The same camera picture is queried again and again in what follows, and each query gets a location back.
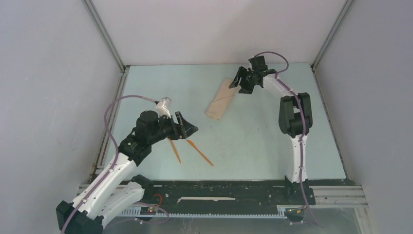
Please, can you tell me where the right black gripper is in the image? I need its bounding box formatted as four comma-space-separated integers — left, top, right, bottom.
230, 66, 258, 95

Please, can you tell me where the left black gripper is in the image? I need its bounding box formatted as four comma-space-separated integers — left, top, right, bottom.
149, 111, 198, 144

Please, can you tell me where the orange plastic knife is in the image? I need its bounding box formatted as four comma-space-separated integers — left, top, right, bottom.
186, 139, 214, 166

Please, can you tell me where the orange plastic fork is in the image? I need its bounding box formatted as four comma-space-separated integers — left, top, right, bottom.
168, 138, 182, 164

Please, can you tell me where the beige cloth napkin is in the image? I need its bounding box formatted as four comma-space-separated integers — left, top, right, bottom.
206, 78, 237, 120

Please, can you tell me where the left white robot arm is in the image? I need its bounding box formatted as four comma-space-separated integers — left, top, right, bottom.
56, 111, 199, 234

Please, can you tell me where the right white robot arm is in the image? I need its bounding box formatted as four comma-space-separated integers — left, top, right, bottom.
229, 52, 313, 183

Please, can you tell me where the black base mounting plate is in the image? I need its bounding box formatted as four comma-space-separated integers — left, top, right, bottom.
141, 180, 316, 216

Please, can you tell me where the white cable duct strip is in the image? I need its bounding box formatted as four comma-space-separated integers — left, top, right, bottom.
126, 206, 288, 219

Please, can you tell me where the right corner aluminium post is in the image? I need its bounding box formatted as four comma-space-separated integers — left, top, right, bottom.
311, 0, 356, 71

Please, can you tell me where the corner aluminium post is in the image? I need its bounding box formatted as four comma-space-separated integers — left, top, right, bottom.
311, 0, 356, 71
82, 0, 126, 72

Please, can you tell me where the left corner aluminium post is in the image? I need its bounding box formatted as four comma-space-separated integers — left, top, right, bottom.
82, 0, 126, 72

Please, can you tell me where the aluminium frame rail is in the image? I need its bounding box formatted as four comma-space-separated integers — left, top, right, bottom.
75, 184, 369, 207

